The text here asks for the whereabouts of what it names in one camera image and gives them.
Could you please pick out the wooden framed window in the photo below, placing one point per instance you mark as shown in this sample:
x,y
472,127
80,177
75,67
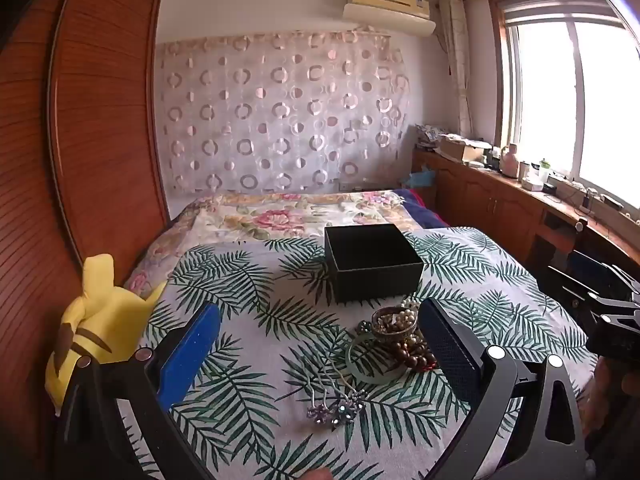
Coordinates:
x,y
550,100

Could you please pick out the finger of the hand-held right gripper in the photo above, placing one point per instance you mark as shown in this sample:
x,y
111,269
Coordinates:
x,y
575,282
617,317

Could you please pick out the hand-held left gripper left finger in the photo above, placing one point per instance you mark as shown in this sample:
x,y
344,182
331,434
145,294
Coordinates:
x,y
192,355

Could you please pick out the dark blue quilt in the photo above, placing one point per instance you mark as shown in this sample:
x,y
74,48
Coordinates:
x,y
420,210

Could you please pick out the wooden wardrobe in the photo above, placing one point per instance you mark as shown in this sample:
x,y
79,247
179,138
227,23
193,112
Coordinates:
x,y
100,110

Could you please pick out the white bottle green cap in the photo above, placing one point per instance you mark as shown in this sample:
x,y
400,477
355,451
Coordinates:
x,y
543,172

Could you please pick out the white low container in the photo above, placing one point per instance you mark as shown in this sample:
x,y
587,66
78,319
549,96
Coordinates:
x,y
531,185

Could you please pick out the floral cloth pile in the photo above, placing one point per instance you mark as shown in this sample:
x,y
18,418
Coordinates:
x,y
430,134

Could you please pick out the green jade bangle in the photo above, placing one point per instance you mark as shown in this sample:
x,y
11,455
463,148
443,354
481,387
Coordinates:
x,y
352,358

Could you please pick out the cardboard box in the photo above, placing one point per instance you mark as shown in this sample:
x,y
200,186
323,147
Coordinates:
x,y
457,149

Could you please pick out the yellow plush toy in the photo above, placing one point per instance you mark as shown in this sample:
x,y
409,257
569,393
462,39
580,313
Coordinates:
x,y
95,320

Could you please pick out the pink kettle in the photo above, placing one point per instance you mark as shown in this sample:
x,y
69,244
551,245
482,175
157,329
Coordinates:
x,y
510,162

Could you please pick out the black square box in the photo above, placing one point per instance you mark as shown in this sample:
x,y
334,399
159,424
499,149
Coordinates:
x,y
375,280

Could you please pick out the wooden window cabinet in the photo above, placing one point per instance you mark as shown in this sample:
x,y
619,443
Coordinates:
x,y
480,195

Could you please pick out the palm leaf print blanket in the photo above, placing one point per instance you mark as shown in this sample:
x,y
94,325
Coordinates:
x,y
280,340

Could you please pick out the purple flower hairpin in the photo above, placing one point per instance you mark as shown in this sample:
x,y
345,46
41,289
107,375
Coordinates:
x,y
320,412

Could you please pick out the beige window curtain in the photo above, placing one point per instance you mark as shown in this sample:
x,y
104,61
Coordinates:
x,y
457,60

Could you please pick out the blue tissue pack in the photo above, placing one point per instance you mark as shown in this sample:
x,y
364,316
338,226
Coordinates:
x,y
417,180

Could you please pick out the person's right hand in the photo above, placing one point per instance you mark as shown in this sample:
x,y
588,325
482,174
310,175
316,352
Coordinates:
x,y
625,385

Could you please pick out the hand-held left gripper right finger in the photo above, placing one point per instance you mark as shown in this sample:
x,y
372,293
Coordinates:
x,y
450,355

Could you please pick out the wall air conditioner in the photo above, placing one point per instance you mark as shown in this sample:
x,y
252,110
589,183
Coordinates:
x,y
390,2

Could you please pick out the floral bedsheet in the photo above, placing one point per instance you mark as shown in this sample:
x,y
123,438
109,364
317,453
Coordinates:
x,y
260,220

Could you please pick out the circle patterned sheer curtain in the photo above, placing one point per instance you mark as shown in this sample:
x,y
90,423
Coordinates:
x,y
280,110

